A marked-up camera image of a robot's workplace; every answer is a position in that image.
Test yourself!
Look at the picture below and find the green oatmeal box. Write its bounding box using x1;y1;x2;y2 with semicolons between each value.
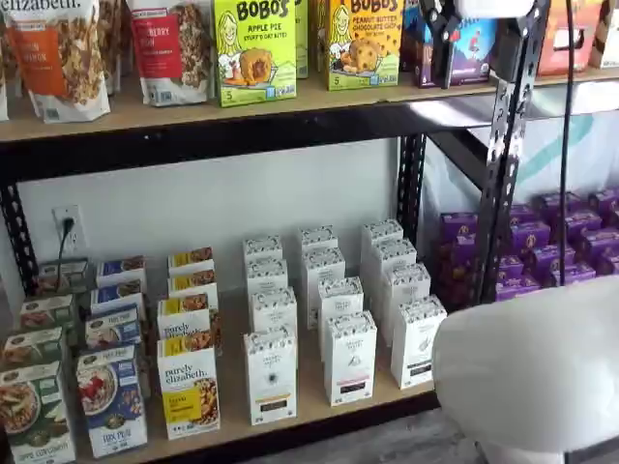
0;327;67;373
18;293;78;334
0;361;78;464
36;257;92;297

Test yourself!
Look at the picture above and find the white box yellow strip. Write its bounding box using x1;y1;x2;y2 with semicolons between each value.
249;285;299;334
245;257;289;295
242;234;284;265
242;324;300;427

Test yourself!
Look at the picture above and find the red label granola bag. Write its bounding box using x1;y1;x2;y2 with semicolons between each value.
128;0;215;107

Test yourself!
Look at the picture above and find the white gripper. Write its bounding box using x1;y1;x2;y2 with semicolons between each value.
419;0;534;89

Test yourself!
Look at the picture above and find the black metal shelving rack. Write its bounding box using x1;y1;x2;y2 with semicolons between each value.
0;0;552;464

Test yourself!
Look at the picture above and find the blue oatmeal box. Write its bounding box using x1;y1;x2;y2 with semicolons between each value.
84;304;145;350
75;344;149;459
95;254;148;289
90;278;147;315

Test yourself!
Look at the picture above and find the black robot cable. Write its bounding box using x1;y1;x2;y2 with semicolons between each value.
558;0;580;291

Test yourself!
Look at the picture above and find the black power cord plug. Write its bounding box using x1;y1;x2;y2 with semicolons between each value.
56;217;77;291

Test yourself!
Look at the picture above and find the blue purple Zbar box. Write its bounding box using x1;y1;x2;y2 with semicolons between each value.
400;0;500;90

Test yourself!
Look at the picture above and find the orange snack box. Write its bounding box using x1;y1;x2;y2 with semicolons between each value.
535;0;605;77

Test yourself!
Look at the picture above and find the wooden shelf board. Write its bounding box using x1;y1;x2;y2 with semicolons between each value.
72;284;439;463
0;62;504;143
487;65;619;89

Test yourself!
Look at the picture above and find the green Bobo's apple pie box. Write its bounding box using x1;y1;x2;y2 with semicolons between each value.
212;0;299;108
293;0;310;81

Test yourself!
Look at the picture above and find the white wall outlet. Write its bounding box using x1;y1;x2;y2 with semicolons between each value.
51;205;84;255

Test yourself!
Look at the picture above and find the orange label granola bag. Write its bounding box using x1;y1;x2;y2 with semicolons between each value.
3;0;112;125

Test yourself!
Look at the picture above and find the white box black strip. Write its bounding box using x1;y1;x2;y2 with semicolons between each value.
361;218;405;286
390;294;449;391
371;238;419;291
381;262;432;347

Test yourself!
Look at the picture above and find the Purely Elizabeth yellow white box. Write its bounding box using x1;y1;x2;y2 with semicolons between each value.
156;293;217;342
156;331;222;441
166;246;216;277
166;269;220;304

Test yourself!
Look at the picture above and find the white box pink strip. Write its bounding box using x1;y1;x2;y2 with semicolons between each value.
324;310;379;408
316;275;366;334
302;247;347;330
298;224;339;255

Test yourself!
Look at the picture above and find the white granola bag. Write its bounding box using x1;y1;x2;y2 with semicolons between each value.
0;14;12;122
96;0;134;96

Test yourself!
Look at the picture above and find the yellow Bobo's peanut butter box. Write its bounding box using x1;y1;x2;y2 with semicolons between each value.
327;0;405;92

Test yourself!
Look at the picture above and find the white brown snack box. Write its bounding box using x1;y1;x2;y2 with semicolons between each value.
589;0;619;70

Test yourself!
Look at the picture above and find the white sheet teal stripe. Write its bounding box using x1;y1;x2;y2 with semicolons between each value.
423;86;619;228

